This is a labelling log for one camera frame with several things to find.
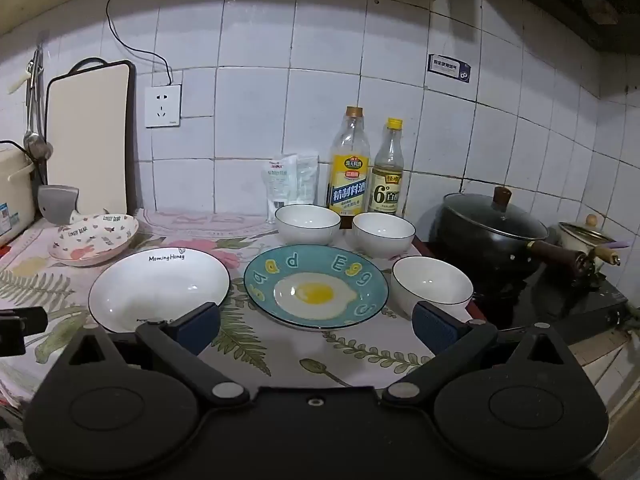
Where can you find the white salt bag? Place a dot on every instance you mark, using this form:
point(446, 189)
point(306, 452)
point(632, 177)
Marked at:
point(292, 180)

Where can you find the teal fried egg plate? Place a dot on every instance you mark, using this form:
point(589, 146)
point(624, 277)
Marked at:
point(310, 265)

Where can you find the white wall socket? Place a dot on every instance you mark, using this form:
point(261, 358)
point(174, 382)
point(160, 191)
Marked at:
point(163, 106)

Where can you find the white cutting board dark rim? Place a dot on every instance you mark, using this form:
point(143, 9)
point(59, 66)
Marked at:
point(87, 140)

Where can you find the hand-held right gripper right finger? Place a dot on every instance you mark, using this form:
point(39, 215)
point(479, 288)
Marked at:
point(434, 324)

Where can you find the cream rice cooker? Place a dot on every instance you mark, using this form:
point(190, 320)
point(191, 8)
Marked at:
point(14, 190)

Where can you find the white plate with black rim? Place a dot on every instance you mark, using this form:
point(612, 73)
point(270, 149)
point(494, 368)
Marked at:
point(150, 290)

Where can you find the blue white wall sticker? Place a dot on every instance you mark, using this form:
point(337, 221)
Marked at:
point(449, 70)

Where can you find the clear glass bowl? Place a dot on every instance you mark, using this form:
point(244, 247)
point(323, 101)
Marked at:
point(307, 227)

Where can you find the black stove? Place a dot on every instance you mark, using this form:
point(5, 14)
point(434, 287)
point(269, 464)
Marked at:
point(540, 300)

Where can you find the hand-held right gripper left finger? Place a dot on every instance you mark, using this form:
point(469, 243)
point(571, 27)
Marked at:
point(200, 322)

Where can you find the grey metal kitchen tool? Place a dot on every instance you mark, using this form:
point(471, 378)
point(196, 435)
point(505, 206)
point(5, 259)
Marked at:
point(59, 202)

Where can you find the small cream pot with lid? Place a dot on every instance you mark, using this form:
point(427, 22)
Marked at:
point(580, 242)

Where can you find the bunny print plate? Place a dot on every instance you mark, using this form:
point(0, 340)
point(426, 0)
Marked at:
point(95, 240)

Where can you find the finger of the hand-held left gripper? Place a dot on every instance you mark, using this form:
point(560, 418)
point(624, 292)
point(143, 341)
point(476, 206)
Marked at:
point(20, 327)

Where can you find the vinegar bottle yellow cap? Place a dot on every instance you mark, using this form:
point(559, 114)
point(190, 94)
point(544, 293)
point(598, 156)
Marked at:
point(386, 180)

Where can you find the hanging metal ladle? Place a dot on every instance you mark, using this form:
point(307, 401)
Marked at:
point(36, 145)

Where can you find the cooking wine bottle yellow label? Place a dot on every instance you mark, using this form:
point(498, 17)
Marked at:
point(349, 180)

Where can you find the floral tablecloth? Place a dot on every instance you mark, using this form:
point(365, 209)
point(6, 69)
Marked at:
point(280, 350)

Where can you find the black pot with glass lid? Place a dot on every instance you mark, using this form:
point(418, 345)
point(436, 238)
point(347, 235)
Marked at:
point(492, 237)

